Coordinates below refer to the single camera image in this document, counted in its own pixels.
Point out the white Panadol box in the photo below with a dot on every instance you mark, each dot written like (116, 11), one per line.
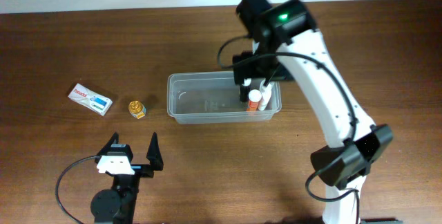
(90, 99)

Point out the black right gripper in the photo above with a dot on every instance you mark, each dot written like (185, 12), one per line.
(244, 90)

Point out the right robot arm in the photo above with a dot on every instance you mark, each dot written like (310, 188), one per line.
(288, 45)

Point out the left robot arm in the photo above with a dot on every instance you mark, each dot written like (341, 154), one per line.
(117, 204)

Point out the small gold-lid balm jar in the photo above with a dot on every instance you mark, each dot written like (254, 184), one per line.
(137, 109)

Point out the orange Redoxon tube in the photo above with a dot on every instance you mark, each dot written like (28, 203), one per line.
(254, 98)

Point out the black bottle white cap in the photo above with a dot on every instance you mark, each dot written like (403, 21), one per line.
(244, 92)

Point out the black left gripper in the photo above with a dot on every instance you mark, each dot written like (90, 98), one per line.
(139, 169)

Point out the clear plastic container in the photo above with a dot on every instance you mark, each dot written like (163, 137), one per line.
(213, 97)

